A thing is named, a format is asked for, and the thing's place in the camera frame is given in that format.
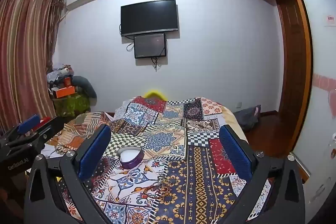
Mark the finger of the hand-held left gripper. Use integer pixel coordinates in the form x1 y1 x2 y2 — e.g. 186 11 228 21
5 114 42 141
26 116 79 159

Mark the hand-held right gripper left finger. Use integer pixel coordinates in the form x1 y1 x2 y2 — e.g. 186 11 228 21
24 124 112 224

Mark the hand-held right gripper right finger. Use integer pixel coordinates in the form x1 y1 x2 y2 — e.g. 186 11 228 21
219 124 306 224

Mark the purple heart-shaped jewelry box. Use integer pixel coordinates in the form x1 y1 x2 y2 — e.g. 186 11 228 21
117 147 145 170

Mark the beaded bracelets bundle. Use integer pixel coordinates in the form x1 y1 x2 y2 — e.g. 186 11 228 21
142 180 165 193

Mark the striped orange patterned cloth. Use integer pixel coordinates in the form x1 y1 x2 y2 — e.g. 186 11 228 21
47 112 112 156

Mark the green patterned cloth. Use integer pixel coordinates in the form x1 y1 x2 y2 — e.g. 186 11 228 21
53 94 92 117

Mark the dark bag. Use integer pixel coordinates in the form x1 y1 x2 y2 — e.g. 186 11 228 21
233 105 262 131

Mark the orange box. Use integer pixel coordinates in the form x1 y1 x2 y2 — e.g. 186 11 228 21
55 86 77 98

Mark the grey plush cushion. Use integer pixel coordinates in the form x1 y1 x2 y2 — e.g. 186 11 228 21
71 76 97 98

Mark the pile of household clutter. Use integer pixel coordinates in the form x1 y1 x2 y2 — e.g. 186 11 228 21
47 64 79 98

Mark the patchwork printed blanket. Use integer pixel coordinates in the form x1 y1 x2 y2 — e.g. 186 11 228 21
56 95 276 224

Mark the striped red curtain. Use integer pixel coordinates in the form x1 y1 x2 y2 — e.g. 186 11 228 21
0 0 66 132

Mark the yellow pillow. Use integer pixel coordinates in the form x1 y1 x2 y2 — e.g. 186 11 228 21
143 89 167 100

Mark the pink door decal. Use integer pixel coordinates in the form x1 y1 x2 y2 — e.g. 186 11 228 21
312 72 336 119

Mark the brown wooden door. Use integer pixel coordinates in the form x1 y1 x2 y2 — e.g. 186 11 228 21
234 0 314 182

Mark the white sliding wardrobe door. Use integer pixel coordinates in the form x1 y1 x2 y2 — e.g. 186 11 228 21
285 0 336 214

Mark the white door sticker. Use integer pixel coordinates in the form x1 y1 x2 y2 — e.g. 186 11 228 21
323 13 336 28

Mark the small black wall monitor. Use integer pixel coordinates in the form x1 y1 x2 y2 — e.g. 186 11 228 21
134 33 167 59

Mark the black wall television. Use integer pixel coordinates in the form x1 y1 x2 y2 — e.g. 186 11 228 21
120 0 179 37

